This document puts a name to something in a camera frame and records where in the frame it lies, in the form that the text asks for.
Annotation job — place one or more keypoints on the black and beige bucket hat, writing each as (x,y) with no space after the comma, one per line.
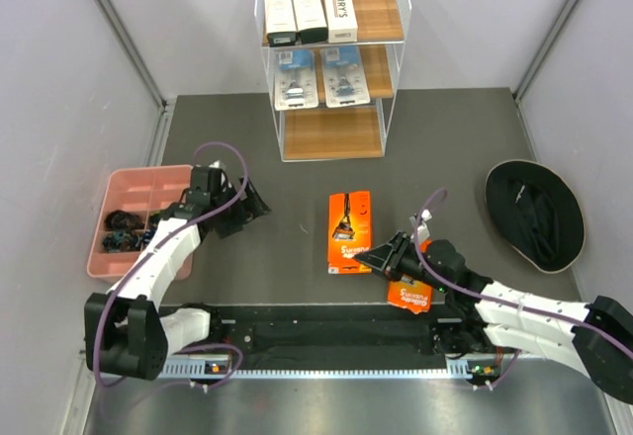
(536,212)

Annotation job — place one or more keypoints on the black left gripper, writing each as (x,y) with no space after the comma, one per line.
(254,209)

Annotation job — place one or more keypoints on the blue Gillette blister pack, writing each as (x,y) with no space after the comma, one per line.
(295,80)
(344,79)

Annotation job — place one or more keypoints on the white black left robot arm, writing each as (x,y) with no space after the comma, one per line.
(125,334)

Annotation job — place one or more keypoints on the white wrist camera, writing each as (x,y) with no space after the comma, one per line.
(218,165)
(419,226)

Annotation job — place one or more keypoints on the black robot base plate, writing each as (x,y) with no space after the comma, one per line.
(257,329)

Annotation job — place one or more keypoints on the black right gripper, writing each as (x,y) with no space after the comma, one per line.
(389,257)

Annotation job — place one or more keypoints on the white wire wooden shelf unit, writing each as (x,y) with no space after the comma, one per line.
(349,132)

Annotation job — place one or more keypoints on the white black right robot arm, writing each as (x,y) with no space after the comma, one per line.
(594,339)

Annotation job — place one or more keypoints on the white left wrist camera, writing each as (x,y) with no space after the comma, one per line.
(218,165)

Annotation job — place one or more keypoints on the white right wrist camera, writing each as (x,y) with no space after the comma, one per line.
(419,226)

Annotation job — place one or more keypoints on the white Harry's logo box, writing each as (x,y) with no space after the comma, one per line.
(341,21)

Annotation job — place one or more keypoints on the orange gillette fusion box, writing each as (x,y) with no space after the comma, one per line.
(349,231)
(409,294)

